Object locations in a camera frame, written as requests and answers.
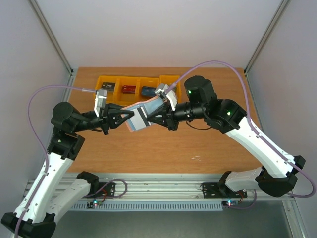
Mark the left green circuit board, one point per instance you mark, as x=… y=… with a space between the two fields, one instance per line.
x=94 y=204

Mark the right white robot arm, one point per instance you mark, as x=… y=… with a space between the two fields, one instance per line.
x=276 y=176

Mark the grey slotted cable duct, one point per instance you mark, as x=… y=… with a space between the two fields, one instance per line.
x=132 y=206

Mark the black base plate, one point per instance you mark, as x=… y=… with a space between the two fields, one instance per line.
x=211 y=190
x=106 y=190

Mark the right green circuit board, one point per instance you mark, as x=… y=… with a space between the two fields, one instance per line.
x=230 y=203

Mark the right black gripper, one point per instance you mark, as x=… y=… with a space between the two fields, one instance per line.
x=172 y=116

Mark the yellow bin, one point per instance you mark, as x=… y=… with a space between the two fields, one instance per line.
x=106 y=78
x=169 y=80
x=145 y=81
x=125 y=99

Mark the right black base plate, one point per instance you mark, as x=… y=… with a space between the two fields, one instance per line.
x=211 y=190

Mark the green circuit board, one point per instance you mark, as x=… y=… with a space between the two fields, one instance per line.
x=230 y=203
x=94 y=204

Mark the red card stack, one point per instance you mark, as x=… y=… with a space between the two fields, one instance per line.
x=128 y=89

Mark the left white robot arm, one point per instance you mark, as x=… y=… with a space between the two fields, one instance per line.
x=38 y=213

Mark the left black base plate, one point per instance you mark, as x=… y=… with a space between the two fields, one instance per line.
x=106 y=190

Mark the blue card stack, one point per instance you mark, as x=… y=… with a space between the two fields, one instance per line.
x=148 y=91

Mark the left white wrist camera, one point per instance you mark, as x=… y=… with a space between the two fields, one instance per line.
x=100 y=101

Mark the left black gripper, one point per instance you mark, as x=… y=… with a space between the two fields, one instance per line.
x=110 y=116

